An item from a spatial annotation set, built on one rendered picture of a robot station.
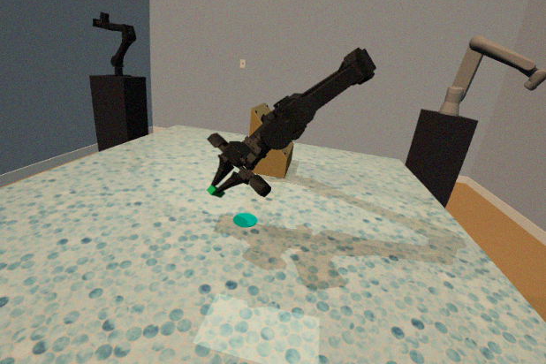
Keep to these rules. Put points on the green rectangular post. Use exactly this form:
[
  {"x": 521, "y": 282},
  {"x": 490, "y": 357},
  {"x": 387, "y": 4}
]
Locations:
[{"x": 212, "y": 189}]

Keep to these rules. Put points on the teal flat circle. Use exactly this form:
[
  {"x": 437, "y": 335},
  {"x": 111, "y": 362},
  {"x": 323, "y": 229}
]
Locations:
[{"x": 245, "y": 219}]

